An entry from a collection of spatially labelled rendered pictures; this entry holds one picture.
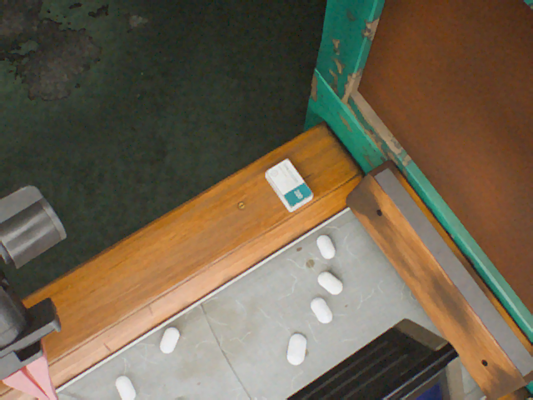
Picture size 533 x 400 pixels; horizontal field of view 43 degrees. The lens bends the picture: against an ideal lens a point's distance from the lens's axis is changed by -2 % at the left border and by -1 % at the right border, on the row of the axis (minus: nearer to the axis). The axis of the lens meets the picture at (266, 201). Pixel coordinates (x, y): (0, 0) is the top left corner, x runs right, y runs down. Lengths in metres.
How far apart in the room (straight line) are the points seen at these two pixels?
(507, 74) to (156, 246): 0.49
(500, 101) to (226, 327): 0.45
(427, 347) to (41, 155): 1.43
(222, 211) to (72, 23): 1.21
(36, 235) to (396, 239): 0.41
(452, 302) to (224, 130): 1.09
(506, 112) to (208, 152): 1.22
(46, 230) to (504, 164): 0.44
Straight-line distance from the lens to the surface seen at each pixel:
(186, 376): 0.87
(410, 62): 0.72
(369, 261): 0.91
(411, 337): 0.55
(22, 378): 0.72
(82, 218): 1.74
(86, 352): 0.88
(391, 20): 0.71
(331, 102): 0.91
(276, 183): 0.89
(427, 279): 0.83
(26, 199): 0.69
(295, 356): 0.85
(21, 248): 0.69
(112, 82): 1.89
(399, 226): 0.82
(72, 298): 0.89
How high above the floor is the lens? 1.61
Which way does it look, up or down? 70 degrees down
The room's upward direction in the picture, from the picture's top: 5 degrees clockwise
